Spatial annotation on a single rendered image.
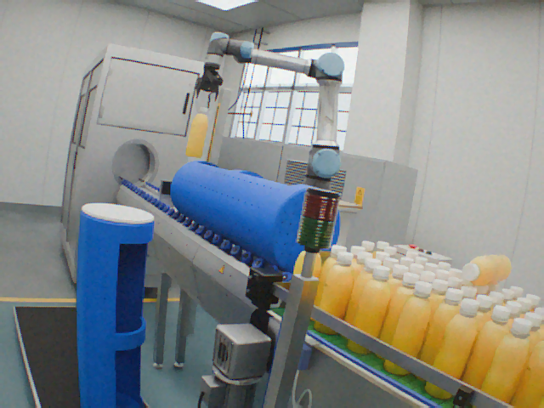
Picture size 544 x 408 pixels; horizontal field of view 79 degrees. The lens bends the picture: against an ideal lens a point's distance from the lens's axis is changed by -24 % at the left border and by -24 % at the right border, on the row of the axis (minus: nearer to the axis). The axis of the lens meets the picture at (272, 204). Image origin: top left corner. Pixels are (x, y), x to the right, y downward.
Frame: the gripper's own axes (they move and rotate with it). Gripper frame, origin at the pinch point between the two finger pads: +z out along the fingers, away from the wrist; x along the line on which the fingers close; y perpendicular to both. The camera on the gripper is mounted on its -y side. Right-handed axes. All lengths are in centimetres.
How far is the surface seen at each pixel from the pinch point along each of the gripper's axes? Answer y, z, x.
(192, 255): -7, 60, -4
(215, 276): -30, 61, -3
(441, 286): -117, 34, -9
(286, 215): -59, 31, -7
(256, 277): -72, 46, 8
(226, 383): -82, 74, 18
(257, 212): -51, 32, -3
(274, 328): -82, 57, 6
